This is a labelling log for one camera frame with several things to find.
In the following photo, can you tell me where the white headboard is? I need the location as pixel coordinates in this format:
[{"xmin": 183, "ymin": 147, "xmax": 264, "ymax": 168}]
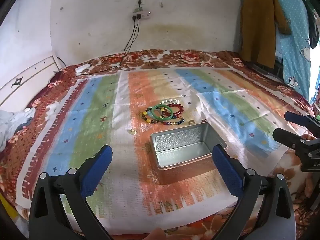
[{"xmin": 0, "ymin": 50, "xmax": 62, "ymax": 108}]

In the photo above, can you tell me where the blue dotted cartoon cloth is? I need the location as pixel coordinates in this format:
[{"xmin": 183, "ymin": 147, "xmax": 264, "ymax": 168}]
[{"xmin": 272, "ymin": 0, "xmax": 313, "ymax": 103}]

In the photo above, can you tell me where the grey white crumpled cloth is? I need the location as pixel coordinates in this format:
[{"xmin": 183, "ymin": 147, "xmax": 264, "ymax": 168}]
[{"xmin": 0, "ymin": 109, "xmax": 36, "ymax": 151}]

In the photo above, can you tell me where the dark hanging garment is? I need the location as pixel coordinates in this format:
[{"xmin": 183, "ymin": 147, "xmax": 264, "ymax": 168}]
[{"xmin": 304, "ymin": 0, "xmax": 320, "ymax": 49}]

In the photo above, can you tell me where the brown hanging garment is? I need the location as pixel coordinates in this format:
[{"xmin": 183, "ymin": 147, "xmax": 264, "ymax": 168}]
[{"xmin": 239, "ymin": 0, "xmax": 292, "ymax": 68}]

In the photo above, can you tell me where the multicolour glass bead bracelet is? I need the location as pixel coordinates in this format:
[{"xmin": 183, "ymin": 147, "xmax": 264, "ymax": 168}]
[{"xmin": 159, "ymin": 116, "xmax": 186, "ymax": 127}]

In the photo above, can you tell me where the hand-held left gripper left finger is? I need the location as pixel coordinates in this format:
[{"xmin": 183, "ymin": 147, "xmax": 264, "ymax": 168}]
[{"xmin": 29, "ymin": 144, "xmax": 113, "ymax": 240}]

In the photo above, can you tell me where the black power cable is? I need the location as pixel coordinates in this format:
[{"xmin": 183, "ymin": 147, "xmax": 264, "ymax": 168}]
[
  {"xmin": 110, "ymin": 19, "xmax": 139, "ymax": 68},
  {"xmin": 87, "ymin": 19, "xmax": 136, "ymax": 73}
]

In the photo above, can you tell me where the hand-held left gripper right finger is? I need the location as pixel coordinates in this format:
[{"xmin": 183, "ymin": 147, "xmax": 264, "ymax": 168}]
[{"xmin": 212, "ymin": 144, "xmax": 298, "ymax": 240}]

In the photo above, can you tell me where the embossed metal tin box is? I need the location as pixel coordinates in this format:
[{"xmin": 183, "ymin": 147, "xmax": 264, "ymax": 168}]
[{"xmin": 150, "ymin": 122, "xmax": 228, "ymax": 185}]

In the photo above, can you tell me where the white power strip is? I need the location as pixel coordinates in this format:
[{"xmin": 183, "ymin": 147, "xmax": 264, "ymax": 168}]
[{"xmin": 132, "ymin": 11, "xmax": 151, "ymax": 21}]

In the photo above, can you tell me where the person's left hand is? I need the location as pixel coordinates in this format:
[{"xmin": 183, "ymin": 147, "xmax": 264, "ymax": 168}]
[{"xmin": 147, "ymin": 227, "xmax": 171, "ymax": 240}]

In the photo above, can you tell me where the yellow and dark bead bracelet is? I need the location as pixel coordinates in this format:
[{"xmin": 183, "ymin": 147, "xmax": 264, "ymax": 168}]
[{"xmin": 140, "ymin": 107, "xmax": 161, "ymax": 125}]

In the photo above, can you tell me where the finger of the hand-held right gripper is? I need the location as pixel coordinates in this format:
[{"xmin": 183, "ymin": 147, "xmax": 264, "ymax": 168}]
[
  {"xmin": 272, "ymin": 128, "xmax": 320, "ymax": 153},
  {"xmin": 284, "ymin": 111, "xmax": 320, "ymax": 138}
]

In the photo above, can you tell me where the striped pastel cloth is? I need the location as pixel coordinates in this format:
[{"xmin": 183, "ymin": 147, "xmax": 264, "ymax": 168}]
[{"xmin": 15, "ymin": 68, "xmax": 291, "ymax": 227}]

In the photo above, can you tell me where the red bead bracelet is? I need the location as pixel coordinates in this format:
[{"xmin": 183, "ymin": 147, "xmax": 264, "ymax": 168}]
[{"xmin": 167, "ymin": 102, "xmax": 185, "ymax": 118}]

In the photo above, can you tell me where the green jade bangle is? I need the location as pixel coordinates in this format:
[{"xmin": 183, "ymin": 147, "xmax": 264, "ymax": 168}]
[{"xmin": 152, "ymin": 104, "xmax": 174, "ymax": 119}]

